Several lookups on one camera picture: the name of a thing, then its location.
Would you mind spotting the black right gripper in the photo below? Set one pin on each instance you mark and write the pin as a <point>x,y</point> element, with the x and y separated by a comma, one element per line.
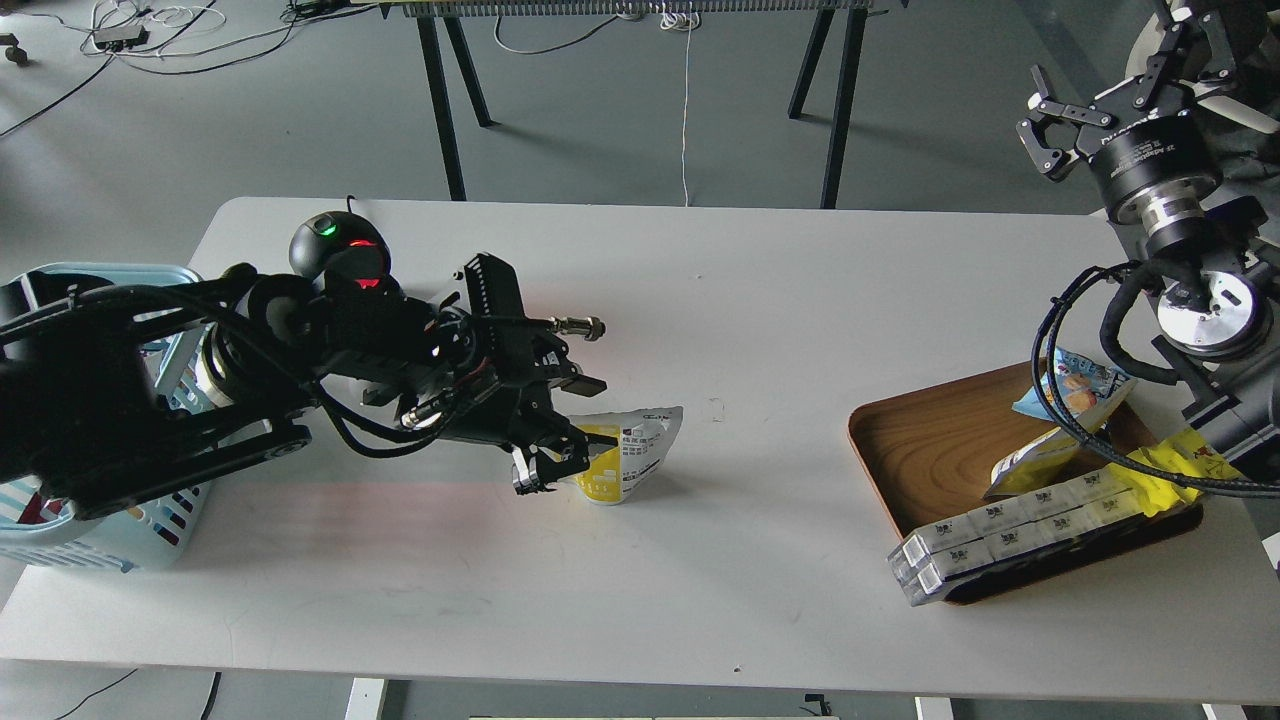
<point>1191,43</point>

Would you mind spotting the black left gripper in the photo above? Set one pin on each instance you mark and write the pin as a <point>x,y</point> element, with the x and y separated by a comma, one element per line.
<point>521,417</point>

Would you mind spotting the yellow nut snack pouch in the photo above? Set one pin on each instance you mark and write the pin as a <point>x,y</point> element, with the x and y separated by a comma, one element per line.
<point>644,438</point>

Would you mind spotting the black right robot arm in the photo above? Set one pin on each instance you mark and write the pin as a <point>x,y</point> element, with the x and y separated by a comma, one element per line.
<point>1198,304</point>

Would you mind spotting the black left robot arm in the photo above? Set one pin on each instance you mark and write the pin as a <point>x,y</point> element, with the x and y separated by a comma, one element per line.
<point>116,393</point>

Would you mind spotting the blue snack bag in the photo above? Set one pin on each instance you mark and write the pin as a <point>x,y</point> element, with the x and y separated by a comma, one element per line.
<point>1088,391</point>

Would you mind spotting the yellow cartoon face snack bag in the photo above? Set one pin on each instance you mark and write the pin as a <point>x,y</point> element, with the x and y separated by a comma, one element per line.
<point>1184,453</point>

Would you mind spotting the yellow white snack pouch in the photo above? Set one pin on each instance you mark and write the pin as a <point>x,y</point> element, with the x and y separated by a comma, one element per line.
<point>1034,465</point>

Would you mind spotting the long silver snack box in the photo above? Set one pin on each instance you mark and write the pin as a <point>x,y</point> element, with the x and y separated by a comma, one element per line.
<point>1009,558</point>
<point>1015,510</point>

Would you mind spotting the light blue plastic basket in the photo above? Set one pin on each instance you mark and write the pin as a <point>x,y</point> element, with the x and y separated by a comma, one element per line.
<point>147,536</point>

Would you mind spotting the red white snack bag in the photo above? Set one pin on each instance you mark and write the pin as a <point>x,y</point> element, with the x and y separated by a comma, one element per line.
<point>39,510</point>

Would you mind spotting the black barcode scanner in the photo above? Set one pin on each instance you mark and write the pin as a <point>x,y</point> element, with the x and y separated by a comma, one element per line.
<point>343,254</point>

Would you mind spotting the brown wooden tray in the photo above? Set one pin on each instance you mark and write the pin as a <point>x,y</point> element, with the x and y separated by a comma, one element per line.
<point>929,453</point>

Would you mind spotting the black power adapter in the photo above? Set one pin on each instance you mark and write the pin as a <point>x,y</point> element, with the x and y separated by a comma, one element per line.
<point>119,38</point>

